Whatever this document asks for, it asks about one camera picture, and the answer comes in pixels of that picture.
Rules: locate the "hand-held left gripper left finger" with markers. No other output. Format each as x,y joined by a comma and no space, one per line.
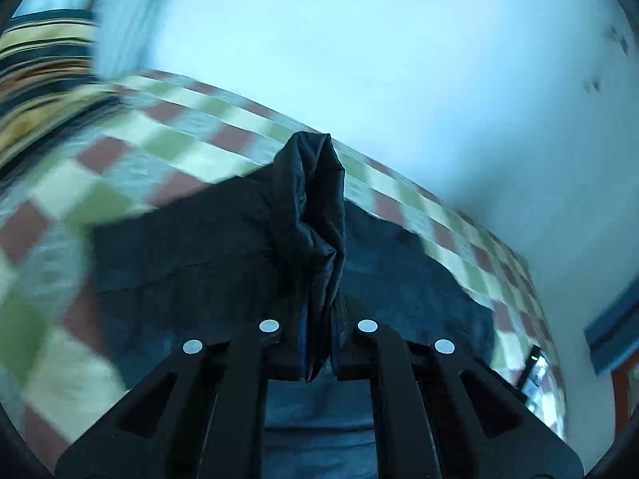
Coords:
284,359

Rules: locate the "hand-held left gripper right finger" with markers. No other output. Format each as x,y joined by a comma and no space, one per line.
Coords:
355,359

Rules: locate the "black puffer jacket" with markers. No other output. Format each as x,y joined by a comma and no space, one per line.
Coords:
309,199

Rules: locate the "small dark device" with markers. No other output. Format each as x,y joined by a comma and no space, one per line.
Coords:
532,375

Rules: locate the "checkered bed cover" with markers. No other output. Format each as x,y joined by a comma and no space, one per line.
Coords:
150,159

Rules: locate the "yellow black striped cloth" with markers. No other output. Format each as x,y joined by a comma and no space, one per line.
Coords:
40,70

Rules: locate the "blue window frame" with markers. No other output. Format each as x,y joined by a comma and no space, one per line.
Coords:
614,329

